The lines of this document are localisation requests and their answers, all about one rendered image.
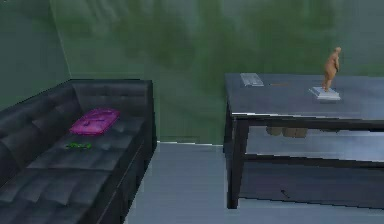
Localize tan box under table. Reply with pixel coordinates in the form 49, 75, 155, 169
265, 126, 309, 139

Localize tan figure statue white base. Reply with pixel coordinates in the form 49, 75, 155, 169
308, 46, 343, 102

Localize dark grey table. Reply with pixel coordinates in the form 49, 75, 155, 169
223, 72, 384, 210

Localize grey flat remote control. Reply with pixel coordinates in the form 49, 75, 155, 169
239, 72, 265, 88

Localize small green object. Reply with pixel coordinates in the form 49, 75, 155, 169
65, 142, 93, 150

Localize magenta cushion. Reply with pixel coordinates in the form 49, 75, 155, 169
68, 107, 121, 137

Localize black leather sofa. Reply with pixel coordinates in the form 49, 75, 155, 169
0, 78, 158, 224

